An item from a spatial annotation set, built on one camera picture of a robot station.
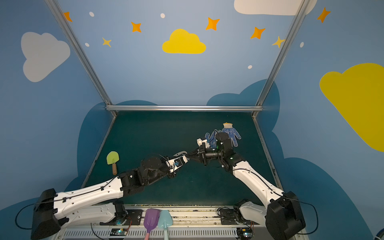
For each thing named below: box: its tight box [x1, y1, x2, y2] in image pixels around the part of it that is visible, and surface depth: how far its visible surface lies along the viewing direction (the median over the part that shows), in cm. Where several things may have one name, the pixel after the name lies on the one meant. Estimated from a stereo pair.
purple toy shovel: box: [143, 209, 160, 240], surface depth 75 cm
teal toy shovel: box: [158, 210, 173, 240], surface depth 75 cm
